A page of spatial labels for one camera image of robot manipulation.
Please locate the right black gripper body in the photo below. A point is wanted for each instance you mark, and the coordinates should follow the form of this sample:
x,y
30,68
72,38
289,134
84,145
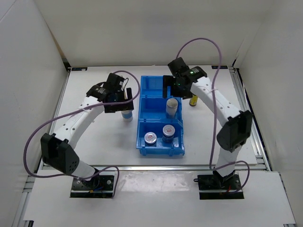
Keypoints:
x,y
182,92

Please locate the tall silver-lid shaker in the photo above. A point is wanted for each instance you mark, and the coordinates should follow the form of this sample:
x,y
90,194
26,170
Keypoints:
x,y
127,115
171,107

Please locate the yellow cork-top bottle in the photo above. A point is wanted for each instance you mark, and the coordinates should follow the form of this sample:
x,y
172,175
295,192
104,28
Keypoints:
x,y
193,100

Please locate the short spice jar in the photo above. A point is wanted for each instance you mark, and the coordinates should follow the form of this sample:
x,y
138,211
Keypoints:
x,y
168,133
150,139

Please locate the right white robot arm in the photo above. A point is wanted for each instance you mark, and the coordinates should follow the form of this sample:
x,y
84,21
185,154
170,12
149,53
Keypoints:
x,y
235,123

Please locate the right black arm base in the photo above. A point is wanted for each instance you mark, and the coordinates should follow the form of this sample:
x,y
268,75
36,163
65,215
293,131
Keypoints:
x,y
210,188

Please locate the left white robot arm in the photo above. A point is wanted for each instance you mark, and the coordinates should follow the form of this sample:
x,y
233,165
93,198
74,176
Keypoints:
x,y
58,148

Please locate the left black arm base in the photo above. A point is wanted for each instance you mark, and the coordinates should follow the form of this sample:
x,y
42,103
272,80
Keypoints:
x,y
99,184

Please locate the blue three-compartment plastic bin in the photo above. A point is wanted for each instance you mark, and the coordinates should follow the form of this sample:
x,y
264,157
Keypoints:
x,y
152,118

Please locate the right blue corner label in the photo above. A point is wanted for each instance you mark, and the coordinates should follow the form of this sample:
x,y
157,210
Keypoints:
x,y
222,67

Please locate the blue corner label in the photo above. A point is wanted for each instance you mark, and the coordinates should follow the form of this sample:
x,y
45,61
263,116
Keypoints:
x,y
222,67
79,69

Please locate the left blue corner label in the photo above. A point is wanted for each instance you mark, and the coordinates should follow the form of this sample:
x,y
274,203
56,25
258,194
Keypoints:
x,y
79,69

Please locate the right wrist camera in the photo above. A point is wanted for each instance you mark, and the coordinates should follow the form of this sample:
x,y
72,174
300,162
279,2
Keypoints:
x,y
178,65

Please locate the front aluminium rail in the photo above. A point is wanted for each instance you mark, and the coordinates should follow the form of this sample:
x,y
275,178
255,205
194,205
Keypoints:
x,y
167,168

